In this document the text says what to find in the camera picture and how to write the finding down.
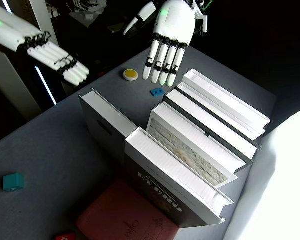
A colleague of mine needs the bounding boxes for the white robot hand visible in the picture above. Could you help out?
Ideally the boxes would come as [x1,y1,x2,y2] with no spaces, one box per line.
[123,0,198,88]
[0,3,90,87]

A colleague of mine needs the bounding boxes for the book with pale grey cover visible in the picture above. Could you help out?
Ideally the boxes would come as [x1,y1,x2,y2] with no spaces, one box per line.
[78,88,141,173]

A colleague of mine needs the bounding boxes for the beige board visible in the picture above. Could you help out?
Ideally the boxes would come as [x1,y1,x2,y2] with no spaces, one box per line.
[0,46,43,123]

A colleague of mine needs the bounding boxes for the yellow disc with white rim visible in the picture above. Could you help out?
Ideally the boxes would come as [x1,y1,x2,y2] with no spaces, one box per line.
[123,69,139,82]

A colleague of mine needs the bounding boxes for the glowing white light strip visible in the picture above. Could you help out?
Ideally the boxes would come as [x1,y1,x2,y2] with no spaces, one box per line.
[1,0,58,106]

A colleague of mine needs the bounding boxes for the small flat blue block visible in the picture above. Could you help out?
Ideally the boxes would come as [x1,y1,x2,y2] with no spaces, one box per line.
[150,87,165,97]

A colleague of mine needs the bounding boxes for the bench with white robot parts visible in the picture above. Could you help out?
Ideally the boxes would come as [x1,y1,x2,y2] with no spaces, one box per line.
[44,0,109,29]

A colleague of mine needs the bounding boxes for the white hardcover book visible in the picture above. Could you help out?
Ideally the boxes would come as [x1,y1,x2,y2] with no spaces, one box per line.
[176,68,271,141]

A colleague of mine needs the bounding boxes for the book with dark grey cover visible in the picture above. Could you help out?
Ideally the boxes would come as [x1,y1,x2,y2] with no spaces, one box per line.
[162,86,263,166]

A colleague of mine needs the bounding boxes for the book with photo cover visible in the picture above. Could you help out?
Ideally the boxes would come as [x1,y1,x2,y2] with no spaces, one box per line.
[146,102,248,189]

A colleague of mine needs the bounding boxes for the book with black lettered cover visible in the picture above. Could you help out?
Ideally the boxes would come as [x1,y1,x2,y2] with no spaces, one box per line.
[124,126,235,229]

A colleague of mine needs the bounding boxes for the teal cube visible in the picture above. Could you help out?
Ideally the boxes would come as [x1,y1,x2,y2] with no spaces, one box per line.
[2,172,25,193]

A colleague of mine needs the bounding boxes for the dull red book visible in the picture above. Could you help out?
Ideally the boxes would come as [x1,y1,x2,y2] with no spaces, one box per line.
[76,178,181,240]

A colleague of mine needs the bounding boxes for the small red block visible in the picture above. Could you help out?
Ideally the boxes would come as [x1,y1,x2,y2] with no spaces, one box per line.
[55,232,77,240]

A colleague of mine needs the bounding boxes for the white frame post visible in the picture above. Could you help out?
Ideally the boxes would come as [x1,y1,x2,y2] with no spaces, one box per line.
[29,0,60,48]

